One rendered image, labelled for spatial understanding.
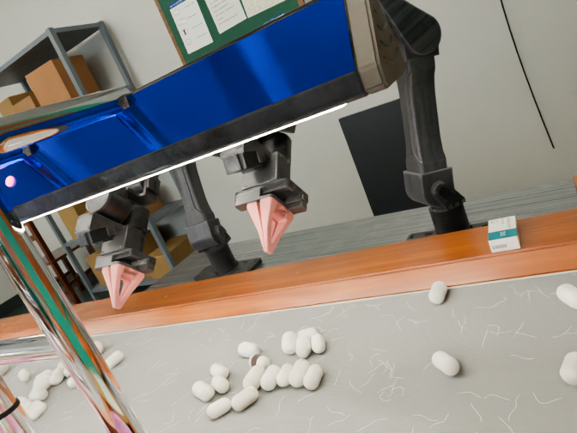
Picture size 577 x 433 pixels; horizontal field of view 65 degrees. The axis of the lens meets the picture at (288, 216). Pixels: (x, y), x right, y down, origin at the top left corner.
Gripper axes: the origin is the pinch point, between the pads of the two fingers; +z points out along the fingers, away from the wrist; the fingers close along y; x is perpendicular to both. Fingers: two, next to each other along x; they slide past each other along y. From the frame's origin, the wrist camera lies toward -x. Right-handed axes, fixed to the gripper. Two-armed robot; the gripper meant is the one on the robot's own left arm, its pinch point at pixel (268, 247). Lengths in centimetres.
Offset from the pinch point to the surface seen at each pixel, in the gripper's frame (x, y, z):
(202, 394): -5.0, -5.3, 21.1
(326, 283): 9.2, 5.0, 3.5
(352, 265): 11.5, 8.4, 0.4
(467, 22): 113, 23, -151
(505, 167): 168, 23, -104
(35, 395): -4.3, -43.2, 20.3
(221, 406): -6.0, -1.2, 22.6
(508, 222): 10.4, 31.9, -1.3
